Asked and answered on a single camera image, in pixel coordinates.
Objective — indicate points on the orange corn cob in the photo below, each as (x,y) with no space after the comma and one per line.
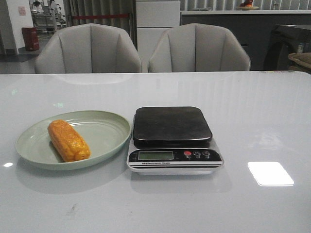
(68,143)

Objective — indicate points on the digital kitchen scale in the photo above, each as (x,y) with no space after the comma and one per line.
(172,140)

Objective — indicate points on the right grey upholstered chair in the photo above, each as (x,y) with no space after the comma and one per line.
(198,48)

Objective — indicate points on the grey upholstered chair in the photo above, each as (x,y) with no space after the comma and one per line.
(89,48)
(198,48)

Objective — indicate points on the light green plate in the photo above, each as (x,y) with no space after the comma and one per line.
(105,133)

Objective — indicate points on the left grey upholstered chair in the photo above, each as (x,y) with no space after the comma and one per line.
(89,48)

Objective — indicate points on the white drawer cabinet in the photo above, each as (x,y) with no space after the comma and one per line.
(153,17)

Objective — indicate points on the red barrier bar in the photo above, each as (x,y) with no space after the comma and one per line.
(101,16)

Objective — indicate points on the dark grey counter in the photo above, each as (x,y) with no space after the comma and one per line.
(252,28)

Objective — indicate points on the fruit plate on counter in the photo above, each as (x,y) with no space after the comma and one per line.
(247,5)

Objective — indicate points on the red bin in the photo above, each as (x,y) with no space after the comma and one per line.
(30,38)

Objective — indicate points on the dark appliance at right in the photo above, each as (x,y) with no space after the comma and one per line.
(284,40)

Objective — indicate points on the beige cushion at right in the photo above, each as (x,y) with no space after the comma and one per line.
(300,62)

